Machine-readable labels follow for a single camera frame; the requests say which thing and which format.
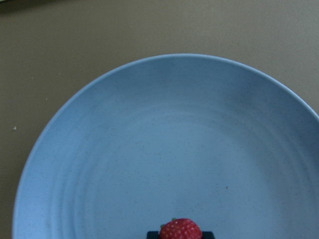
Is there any blue plate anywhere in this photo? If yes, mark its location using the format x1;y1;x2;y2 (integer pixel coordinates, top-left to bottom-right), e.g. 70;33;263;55
12;54;319;239

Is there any red strawberry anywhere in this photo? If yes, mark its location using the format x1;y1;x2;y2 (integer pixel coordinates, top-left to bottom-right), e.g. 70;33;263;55
159;219;202;239

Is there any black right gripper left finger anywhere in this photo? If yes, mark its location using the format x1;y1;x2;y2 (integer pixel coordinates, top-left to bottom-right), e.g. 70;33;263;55
147;231;160;239

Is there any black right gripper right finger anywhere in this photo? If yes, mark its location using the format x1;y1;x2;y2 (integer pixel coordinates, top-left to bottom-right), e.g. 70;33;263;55
202;231;215;239

